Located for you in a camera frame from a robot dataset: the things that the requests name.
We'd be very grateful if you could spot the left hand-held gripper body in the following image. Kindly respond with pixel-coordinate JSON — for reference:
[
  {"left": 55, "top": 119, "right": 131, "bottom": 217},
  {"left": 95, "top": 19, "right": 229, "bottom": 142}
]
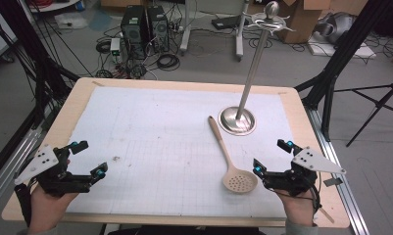
[{"left": 14, "top": 143, "right": 94, "bottom": 198}]

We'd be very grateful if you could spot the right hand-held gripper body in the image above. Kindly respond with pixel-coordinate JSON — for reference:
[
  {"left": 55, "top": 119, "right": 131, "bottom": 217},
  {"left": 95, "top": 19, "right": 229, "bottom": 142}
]
[{"left": 262, "top": 146, "right": 347, "bottom": 198}]

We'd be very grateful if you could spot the beige slotted spoon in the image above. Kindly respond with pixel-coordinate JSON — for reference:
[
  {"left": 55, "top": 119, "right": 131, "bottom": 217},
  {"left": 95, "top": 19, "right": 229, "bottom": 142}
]
[{"left": 207, "top": 115, "right": 259, "bottom": 194}]

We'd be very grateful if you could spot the metal utensil stand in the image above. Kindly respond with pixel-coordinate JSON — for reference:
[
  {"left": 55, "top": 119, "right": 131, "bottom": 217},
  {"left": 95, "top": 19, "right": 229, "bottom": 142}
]
[{"left": 218, "top": 0, "right": 296, "bottom": 137}]

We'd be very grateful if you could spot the person's right hand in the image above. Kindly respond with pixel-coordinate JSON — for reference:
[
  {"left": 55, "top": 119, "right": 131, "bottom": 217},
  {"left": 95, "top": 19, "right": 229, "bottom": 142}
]
[{"left": 275, "top": 189, "right": 319, "bottom": 227}]

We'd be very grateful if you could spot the person's left hand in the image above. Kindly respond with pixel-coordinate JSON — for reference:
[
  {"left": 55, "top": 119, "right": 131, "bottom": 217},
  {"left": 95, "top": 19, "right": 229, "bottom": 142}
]
[{"left": 27, "top": 184, "right": 80, "bottom": 235}]

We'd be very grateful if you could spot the grey tape strip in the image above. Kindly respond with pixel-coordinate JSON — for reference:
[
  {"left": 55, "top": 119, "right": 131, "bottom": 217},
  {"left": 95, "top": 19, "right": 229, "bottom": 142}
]
[{"left": 322, "top": 177, "right": 344, "bottom": 188}]

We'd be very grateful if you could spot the white grid mat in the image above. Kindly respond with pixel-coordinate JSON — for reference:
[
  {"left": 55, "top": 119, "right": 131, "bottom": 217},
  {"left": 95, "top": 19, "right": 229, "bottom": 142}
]
[{"left": 65, "top": 85, "right": 300, "bottom": 219}]

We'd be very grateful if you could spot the person's dark clothing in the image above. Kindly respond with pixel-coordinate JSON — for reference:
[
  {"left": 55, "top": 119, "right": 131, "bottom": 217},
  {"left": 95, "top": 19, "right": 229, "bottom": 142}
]
[{"left": 106, "top": 224, "right": 268, "bottom": 235}]

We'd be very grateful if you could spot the black tripod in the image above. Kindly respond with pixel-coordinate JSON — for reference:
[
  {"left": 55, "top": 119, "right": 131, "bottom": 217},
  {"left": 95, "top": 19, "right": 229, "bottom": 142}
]
[{"left": 333, "top": 77, "right": 393, "bottom": 148}]

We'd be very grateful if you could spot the small white device box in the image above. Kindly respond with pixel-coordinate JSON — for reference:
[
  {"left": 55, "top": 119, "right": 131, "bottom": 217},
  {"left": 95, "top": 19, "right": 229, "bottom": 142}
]
[{"left": 110, "top": 37, "right": 123, "bottom": 64}]

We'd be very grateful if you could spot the white flat board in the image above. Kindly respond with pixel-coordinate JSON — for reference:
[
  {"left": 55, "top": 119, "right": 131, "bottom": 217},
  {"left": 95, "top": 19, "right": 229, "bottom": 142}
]
[{"left": 307, "top": 41, "right": 378, "bottom": 61}]

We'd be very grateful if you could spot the white stand leg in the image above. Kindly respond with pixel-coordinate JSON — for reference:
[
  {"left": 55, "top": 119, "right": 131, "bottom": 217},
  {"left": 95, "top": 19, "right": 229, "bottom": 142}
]
[
  {"left": 179, "top": 0, "right": 193, "bottom": 55},
  {"left": 234, "top": 0, "right": 251, "bottom": 62}
]

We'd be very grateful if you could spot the cardboard box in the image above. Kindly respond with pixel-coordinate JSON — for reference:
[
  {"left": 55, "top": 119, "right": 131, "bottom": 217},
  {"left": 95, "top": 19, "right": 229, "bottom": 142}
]
[{"left": 274, "top": 0, "right": 332, "bottom": 45}]

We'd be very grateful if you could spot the grey bag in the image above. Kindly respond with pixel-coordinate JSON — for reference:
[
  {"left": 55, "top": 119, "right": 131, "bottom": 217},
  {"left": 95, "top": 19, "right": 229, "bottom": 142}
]
[{"left": 315, "top": 12, "right": 357, "bottom": 45}]

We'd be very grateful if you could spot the black computer tower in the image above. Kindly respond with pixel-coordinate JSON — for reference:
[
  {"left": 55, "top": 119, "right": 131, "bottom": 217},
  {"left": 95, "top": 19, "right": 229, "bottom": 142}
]
[
  {"left": 120, "top": 5, "right": 150, "bottom": 61},
  {"left": 147, "top": 5, "right": 171, "bottom": 53}
]

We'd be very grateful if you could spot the flat black device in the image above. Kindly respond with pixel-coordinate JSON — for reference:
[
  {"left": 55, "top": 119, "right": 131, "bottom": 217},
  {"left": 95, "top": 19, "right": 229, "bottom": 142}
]
[{"left": 211, "top": 14, "right": 251, "bottom": 31}]

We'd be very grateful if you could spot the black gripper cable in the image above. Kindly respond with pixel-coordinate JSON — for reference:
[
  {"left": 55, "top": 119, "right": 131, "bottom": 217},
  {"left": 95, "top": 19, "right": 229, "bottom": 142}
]
[{"left": 275, "top": 175, "right": 323, "bottom": 226}]

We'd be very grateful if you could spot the aluminium rail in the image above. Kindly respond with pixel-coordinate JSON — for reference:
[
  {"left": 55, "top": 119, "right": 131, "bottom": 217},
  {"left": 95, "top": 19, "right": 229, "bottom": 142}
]
[
  {"left": 0, "top": 127, "right": 44, "bottom": 214},
  {"left": 305, "top": 107, "right": 370, "bottom": 235}
]

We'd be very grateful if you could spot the black wrist strap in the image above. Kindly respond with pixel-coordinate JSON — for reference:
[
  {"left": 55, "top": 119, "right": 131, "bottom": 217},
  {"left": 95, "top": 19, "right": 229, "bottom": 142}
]
[{"left": 14, "top": 183, "right": 33, "bottom": 228}]

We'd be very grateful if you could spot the coiled black cable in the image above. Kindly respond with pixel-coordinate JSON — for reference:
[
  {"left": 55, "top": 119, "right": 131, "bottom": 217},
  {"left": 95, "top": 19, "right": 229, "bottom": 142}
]
[
  {"left": 95, "top": 38, "right": 112, "bottom": 55},
  {"left": 156, "top": 53, "right": 181, "bottom": 71}
]

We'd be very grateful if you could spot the black frame post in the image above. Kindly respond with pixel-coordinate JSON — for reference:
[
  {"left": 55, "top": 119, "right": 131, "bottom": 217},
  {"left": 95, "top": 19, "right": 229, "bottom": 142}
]
[
  {"left": 294, "top": 0, "right": 393, "bottom": 142},
  {"left": 0, "top": 0, "right": 81, "bottom": 129}
]

